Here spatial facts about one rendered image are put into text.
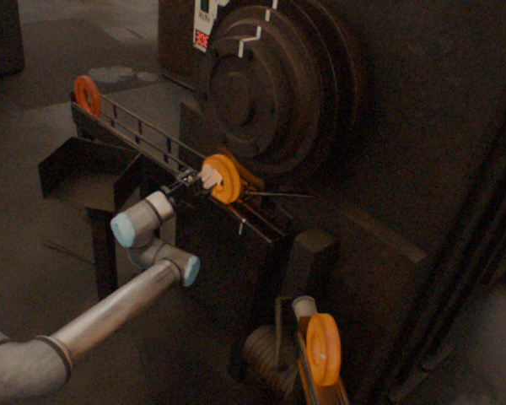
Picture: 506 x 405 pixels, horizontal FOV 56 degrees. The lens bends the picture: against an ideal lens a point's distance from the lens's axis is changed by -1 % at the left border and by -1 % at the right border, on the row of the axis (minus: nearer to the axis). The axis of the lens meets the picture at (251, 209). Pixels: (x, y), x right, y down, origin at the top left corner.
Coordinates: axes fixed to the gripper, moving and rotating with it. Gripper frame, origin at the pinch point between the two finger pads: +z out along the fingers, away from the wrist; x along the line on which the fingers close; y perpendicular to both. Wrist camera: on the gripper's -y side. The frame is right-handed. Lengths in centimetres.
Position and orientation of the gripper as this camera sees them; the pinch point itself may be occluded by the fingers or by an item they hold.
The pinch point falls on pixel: (220, 174)
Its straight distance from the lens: 151.5
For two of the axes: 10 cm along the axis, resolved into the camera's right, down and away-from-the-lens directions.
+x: -6.5, -5.1, 5.6
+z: 7.5, -5.3, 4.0
